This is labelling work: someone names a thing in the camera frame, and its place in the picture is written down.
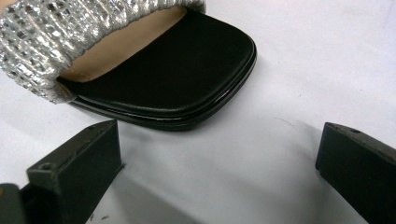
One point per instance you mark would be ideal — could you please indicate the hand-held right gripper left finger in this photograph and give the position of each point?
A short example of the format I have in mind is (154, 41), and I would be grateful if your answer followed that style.
(77, 174)

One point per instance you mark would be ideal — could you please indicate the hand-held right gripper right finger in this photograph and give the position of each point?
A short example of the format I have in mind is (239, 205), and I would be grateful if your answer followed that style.
(361, 168)

